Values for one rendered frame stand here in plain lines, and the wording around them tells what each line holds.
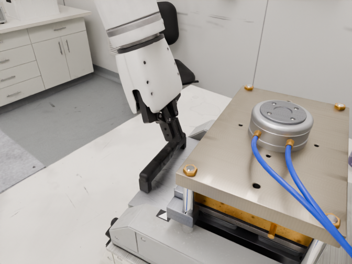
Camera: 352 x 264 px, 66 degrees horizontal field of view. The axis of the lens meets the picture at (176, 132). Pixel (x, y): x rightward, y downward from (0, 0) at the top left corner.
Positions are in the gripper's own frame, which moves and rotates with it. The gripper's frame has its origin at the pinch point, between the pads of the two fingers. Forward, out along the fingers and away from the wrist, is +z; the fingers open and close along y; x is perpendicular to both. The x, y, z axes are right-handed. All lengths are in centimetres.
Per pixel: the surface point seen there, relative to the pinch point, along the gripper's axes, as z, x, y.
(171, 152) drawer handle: 5.4, -2.5, -0.7
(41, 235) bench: 19.7, -37.1, 14.9
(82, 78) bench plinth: 23, -234, -170
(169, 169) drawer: 8.6, -3.4, 0.6
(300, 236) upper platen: 9.3, 21.2, 10.4
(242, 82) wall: 51, -47, -164
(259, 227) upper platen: 8.9, 16.4, 10.4
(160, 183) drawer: 8.7, -3.2, 4.5
